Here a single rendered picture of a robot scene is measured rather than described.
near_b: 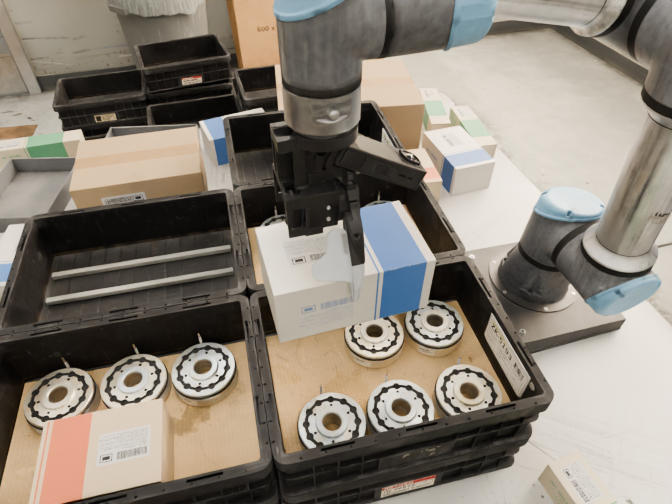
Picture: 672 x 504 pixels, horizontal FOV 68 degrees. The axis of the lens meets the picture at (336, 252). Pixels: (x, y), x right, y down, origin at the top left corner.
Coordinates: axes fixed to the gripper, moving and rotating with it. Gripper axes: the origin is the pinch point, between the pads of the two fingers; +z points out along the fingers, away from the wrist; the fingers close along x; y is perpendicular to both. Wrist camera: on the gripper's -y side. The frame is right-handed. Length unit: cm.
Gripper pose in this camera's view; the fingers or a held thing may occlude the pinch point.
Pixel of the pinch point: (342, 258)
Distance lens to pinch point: 64.0
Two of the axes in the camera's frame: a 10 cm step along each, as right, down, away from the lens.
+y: -9.6, 2.1, -2.0
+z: 0.1, 7.1, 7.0
